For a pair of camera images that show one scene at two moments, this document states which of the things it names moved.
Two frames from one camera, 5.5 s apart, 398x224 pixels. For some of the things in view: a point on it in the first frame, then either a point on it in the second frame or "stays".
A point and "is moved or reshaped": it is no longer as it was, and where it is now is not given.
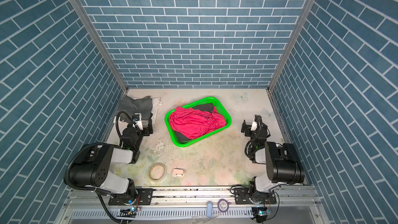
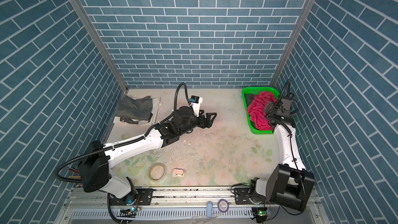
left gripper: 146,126 to 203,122
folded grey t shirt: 143,106 stays
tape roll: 157,171 stays
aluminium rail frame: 294,205 stays
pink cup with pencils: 137,119 to 195,101
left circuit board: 129,212 stays
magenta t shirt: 192,124 is moved or reshaped
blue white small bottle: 209,209 stays
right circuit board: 260,213 stays
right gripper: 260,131 to 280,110
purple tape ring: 228,204 stays
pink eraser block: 178,172 stays
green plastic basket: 217,103 to 254,90
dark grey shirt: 207,107 to 249,97
